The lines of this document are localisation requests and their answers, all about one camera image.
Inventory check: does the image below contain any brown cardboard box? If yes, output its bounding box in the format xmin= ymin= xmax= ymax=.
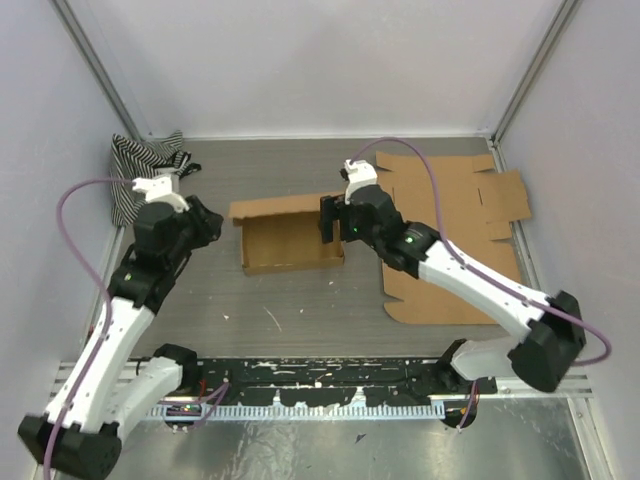
xmin=229 ymin=193 xmax=345 ymax=276

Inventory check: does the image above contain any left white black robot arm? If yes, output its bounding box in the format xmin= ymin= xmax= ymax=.
xmin=18 ymin=195 xmax=224 ymax=479

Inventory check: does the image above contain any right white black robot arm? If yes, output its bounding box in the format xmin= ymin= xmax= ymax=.
xmin=319 ymin=185 xmax=586 ymax=395

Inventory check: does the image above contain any black white striped cloth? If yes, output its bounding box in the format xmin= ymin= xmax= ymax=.
xmin=109 ymin=130 xmax=202 ymax=227

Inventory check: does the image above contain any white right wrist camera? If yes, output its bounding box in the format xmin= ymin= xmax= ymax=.
xmin=342 ymin=160 xmax=378 ymax=204

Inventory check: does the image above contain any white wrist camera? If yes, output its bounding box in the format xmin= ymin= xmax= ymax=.
xmin=342 ymin=160 xmax=378 ymax=204
xmin=132 ymin=173 xmax=189 ymax=213

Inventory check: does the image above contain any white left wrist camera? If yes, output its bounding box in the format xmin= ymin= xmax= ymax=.
xmin=132 ymin=173 xmax=189 ymax=213

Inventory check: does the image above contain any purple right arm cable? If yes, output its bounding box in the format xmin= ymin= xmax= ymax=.
xmin=348 ymin=137 xmax=612 ymax=433

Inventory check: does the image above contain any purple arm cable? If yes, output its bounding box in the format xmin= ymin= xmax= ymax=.
xmin=348 ymin=137 xmax=612 ymax=433
xmin=41 ymin=179 xmax=231 ymax=474

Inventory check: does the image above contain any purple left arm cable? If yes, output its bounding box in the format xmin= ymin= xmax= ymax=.
xmin=41 ymin=179 xmax=231 ymax=474

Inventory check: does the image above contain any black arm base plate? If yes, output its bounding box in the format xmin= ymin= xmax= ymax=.
xmin=142 ymin=357 xmax=499 ymax=407

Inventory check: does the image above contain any slotted grey cable duct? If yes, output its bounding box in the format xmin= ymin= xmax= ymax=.
xmin=147 ymin=402 xmax=446 ymax=421

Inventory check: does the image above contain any left aluminium corner post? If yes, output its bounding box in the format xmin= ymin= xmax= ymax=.
xmin=50 ymin=0 xmax=153 ymax=140

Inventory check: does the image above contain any aluminium corner post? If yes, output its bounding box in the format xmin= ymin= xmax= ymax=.
xmin=489 ymin=0 xmax=582 ymax=147
xmin=50 ymin=0 xmax=153 ymax=140

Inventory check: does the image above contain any aluminium front rail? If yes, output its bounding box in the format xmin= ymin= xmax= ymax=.
xmin=48 ymin=357 xmax=594 ymax=402

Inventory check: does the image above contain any right aluminium corner post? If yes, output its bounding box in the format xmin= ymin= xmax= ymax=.
xmin=489 ymin=0 xmax=582 ymax=147

